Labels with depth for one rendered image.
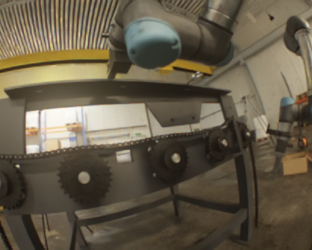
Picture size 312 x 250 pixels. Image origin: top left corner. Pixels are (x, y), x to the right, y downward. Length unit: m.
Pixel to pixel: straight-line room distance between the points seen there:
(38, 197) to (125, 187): 0.31
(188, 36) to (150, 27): 0.07
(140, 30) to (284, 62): 10.66
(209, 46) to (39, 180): 0.57
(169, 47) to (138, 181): 0.43
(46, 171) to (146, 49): 0.45
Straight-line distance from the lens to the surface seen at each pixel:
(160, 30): 0.18
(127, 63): 0.34
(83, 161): 0.42
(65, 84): 0.51
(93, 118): 9.94
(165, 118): 0.60
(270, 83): 10.68
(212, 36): 0.26
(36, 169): 0.51
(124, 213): 1.53
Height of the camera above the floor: 0.90
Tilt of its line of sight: 10 degrees up
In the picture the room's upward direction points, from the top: 12 degrees counter-clockwise
